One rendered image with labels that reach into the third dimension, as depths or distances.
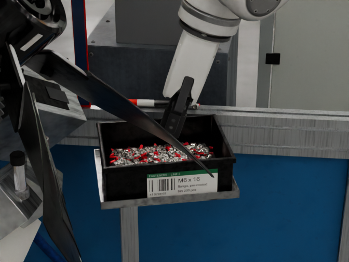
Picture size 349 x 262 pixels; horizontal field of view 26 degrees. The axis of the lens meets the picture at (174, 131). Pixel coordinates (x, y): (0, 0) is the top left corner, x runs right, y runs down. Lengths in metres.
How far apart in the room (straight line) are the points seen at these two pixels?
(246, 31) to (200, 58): 3.38
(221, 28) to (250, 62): 2.95
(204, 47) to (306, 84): 1.99
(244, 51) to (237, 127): 2.66
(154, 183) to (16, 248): 0.26
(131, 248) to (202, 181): 0.22
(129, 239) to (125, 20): 0.45
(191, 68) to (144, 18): 0.54
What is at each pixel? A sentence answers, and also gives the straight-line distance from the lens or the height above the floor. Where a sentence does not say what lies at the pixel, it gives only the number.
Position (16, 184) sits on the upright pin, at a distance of 0.99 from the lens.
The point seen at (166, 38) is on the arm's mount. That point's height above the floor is 0.95.
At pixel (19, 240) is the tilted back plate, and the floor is 0.85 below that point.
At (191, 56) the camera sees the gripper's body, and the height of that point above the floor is 1.11.
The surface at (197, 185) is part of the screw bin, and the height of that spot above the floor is 0.83.
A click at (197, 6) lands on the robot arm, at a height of 1.18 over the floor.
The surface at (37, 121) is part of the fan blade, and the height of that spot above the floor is 1.15.
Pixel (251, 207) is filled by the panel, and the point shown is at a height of 0.65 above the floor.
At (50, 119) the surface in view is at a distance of 1.12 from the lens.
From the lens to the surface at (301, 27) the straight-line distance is 2.89.
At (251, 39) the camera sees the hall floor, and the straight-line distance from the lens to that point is 4.26.
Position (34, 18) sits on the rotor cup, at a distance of 0.87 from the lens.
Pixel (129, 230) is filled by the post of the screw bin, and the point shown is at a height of 0.71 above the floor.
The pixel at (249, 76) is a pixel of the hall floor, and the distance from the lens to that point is 3.77.
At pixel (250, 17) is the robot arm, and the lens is 0.93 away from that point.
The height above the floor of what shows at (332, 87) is 0.29.
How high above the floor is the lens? 1.49
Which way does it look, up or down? 27 degrees down
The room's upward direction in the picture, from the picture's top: straight up
